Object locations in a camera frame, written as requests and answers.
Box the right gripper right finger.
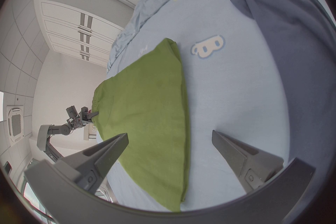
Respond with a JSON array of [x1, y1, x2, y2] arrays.
[[212, 130, 285, 194]]

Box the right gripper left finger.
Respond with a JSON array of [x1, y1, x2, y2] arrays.
[[55, 133, 129, 195]]

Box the green shorts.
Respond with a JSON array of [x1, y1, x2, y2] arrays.
[[93, 38, 191, 212]]

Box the dark blue garment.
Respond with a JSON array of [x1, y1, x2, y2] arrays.
[[211, 0, 336, 166]]

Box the ceiling air conditioner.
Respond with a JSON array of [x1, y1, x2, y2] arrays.
[[6, 104, 26, 142]]

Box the window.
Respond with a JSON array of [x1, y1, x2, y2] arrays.
[[18, 157, 115, 223]]

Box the white wardrobe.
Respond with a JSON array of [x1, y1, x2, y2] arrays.
[[39, 0, 124, 69]]

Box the pale blue quilt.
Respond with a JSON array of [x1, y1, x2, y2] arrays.
[[106, 0, 237, 74]]

